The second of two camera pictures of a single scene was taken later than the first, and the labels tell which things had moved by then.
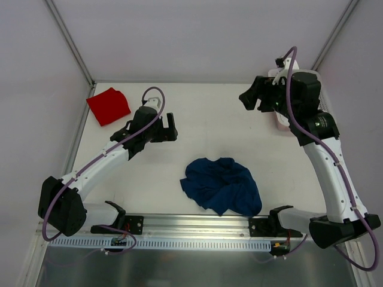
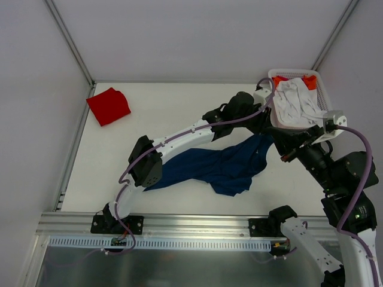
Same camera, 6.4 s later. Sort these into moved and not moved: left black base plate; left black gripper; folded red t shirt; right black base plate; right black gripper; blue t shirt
Moved: left black gripper; blue t shirt; right black gripper
Not moved: folded red t shirt; left black base plate; right black base plate
